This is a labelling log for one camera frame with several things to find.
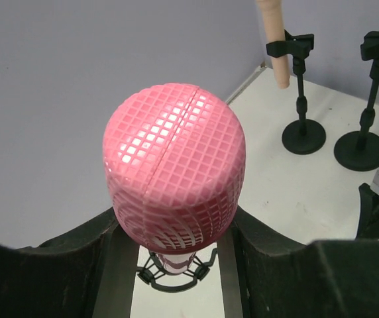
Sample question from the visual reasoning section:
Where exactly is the pink microphone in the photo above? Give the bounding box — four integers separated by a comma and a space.
102, 83, 246, 275

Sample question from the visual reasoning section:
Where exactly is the black clip round-base stand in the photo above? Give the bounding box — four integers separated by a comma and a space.
334, 31, 379, 172

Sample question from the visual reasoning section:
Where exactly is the peach microphone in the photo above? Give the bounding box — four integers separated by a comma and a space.
256, 0, 290, 89

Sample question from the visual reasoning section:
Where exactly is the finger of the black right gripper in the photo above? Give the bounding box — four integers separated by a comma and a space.
355, 183, 379, 240

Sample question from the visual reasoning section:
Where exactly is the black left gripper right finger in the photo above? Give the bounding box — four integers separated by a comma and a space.
217, 209, 379, 317

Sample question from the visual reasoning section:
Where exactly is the black round-base microphone stand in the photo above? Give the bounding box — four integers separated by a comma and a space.
278, 31, 326, 155

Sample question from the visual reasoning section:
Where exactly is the black tripod shock-mount stand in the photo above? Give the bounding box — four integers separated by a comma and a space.
136, 248, 218, 293

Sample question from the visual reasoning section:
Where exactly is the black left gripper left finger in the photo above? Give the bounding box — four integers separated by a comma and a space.
0, 209, 136, 317

